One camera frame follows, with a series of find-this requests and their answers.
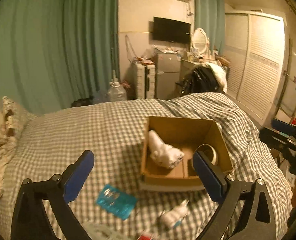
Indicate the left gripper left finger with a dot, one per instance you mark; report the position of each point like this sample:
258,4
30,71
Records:
30,220

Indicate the white louvered wardrobe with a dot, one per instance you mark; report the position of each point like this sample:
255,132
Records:
255,48

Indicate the small white tube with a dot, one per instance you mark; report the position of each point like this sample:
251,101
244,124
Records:
174,217

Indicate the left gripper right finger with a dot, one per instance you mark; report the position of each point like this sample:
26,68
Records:
256,220

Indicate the silver mini fridge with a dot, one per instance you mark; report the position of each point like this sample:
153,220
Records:
167,74

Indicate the black wall television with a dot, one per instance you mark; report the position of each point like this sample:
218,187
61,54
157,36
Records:
169,30

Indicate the grey checkered bed duvet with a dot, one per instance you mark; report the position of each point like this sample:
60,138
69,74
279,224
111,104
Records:
114,132

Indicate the small green curtain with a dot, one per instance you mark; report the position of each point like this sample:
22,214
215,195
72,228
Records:
210,16

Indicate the oval white vanity mirror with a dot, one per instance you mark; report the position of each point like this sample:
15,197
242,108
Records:
200,41

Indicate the brown cardboard box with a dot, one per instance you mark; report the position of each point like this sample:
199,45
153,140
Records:
187,135

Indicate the checkered pillow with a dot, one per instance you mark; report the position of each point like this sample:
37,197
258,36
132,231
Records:
15,117

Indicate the clear plastic water jug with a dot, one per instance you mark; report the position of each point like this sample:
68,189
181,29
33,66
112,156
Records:
116,91

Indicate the white tape roll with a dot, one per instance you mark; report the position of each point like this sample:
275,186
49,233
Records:
209,152

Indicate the white suitcase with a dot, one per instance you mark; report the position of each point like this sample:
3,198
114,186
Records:
144,80

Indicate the teal blister pill pack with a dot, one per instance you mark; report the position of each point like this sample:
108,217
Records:
116,202

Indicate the large green curtain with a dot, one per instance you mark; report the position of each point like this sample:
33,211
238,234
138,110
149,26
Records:
54,52

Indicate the rolled white towel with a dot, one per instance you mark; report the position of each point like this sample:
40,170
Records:
164,155

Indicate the black bag on chair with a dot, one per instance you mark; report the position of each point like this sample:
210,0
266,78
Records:
199,80

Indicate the white cushion on chair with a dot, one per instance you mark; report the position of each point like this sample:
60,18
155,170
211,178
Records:
220,75

